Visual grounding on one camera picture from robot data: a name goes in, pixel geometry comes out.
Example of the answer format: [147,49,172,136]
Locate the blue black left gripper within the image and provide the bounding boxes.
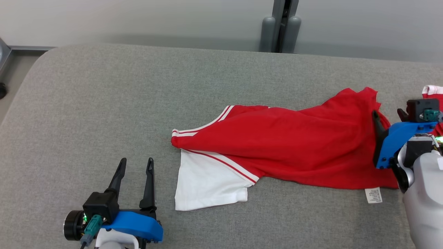
[102,158,164,242]

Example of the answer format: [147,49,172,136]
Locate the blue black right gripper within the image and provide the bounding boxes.
[372,108,438,169]

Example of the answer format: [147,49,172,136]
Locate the red shorts white waistband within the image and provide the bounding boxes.
[422,85,443,136]

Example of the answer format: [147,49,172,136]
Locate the red jersey white sleeves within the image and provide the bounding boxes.
[171,86,400,211]

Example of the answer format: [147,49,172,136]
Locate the grey curved metal object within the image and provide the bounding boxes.
[0,36,11,75]

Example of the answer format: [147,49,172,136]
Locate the grey cylinder post foot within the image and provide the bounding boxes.
[260,16,276,52]
[282,16,301,54]

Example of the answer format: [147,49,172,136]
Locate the grey partition post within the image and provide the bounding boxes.
[272,0,300,53]

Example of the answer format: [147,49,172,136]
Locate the grey floor rail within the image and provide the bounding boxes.
[9,45,56,52]

